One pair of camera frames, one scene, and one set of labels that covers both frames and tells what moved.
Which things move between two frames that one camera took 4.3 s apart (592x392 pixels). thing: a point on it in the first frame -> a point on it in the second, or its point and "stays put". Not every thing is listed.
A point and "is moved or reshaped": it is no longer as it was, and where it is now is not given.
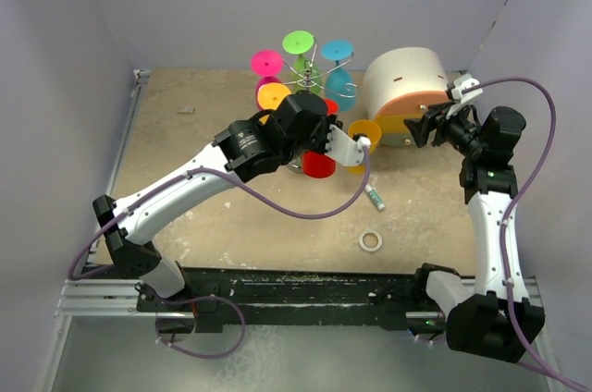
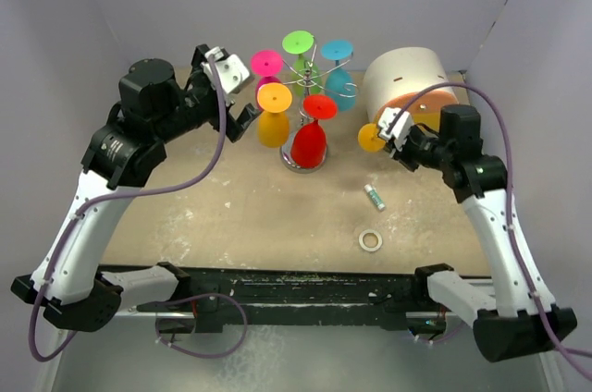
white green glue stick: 375,195 stays put
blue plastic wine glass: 339,84 stays put
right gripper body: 460,132 -> 421,149
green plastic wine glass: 305,76 stays put
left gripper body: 318,140 -> 203,106
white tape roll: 370,249 stays put
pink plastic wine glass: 266,65 stays put
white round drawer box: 400,82 stays put
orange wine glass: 375,134 is moved or reshaped
